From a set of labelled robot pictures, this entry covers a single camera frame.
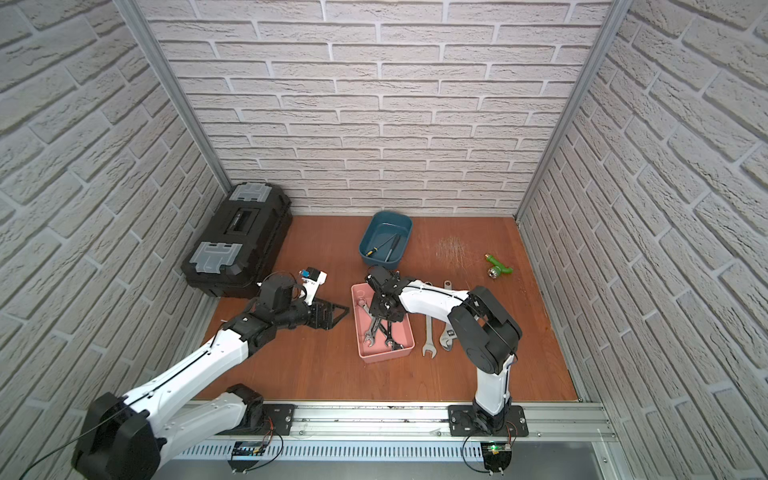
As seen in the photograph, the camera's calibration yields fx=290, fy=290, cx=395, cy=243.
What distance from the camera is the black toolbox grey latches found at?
0.85 m

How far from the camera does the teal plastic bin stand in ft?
3.47

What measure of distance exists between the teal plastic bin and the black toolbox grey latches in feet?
1.04
